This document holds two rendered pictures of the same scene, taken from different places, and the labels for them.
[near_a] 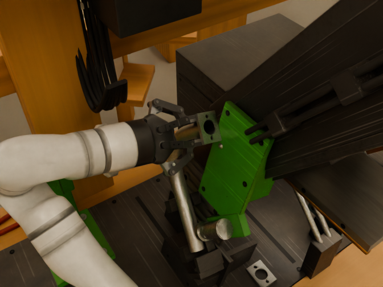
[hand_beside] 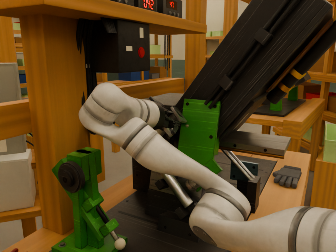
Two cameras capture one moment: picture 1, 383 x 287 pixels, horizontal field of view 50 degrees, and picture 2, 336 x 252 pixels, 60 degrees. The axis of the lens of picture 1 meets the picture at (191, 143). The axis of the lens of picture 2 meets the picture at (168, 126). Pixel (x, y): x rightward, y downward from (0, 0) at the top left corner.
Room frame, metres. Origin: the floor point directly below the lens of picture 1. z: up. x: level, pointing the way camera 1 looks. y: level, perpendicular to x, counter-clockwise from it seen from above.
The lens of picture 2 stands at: (-0.21, 0.40, 1.40)
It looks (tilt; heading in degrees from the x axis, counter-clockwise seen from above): 14 degrees down; 332
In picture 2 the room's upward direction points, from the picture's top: straight up
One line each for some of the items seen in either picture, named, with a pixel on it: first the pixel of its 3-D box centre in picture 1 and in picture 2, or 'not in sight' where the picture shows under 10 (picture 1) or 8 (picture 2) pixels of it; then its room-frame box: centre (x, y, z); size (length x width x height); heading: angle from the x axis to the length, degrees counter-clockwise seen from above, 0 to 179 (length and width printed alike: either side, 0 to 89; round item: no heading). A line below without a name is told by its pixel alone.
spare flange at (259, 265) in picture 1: (261, 274); not in sight; (0.43, -0.15, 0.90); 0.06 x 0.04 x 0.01; 33
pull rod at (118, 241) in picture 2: not in sight; (115, 237); (0.42, 0.21, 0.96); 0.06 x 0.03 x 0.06; 34
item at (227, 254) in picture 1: (209, 231); (182, 208); (0.52, -0.04, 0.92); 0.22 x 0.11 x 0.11; 34
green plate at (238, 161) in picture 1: (245, 160); (202, 132); (0.51, -0.10, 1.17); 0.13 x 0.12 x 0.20; 124
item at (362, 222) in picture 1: (314, 159); (228, 139); (0.56, -0.25, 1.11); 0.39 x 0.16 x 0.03; 34
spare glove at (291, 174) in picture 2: not in sight; (286, 175); (0.57, -0.57, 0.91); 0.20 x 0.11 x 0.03; 121
